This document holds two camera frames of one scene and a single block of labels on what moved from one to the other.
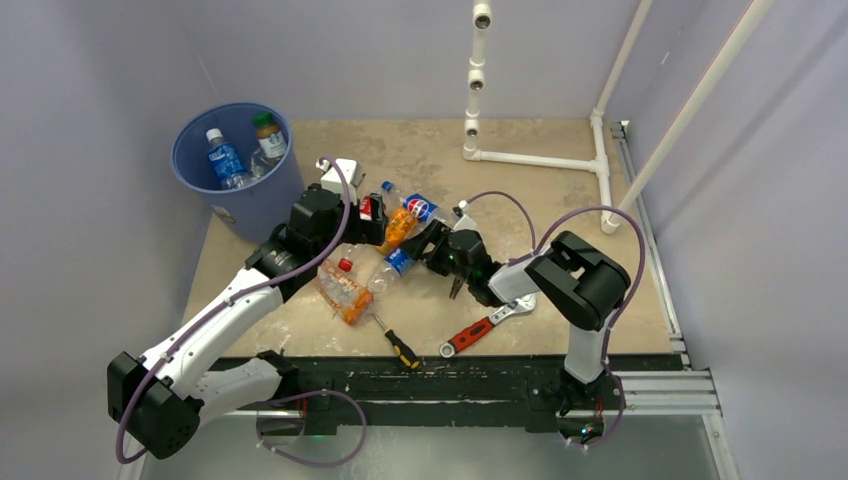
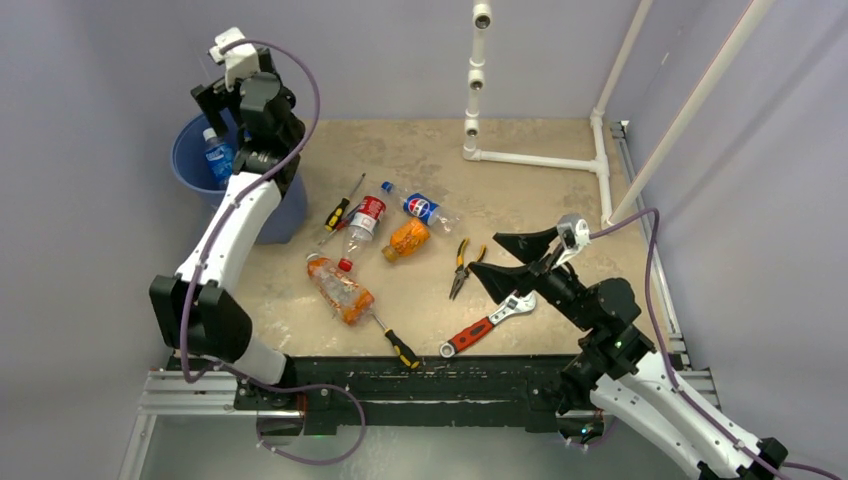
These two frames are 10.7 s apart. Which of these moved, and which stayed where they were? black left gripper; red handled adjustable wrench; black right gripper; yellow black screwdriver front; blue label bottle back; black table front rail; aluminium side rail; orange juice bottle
Moved: orange juice bottle; black left gripper; black right gripper
Stayed: yellow black screwdriver front; blue label bottle back; aluminium side rail; red handled adjustable wrench; black table front rail
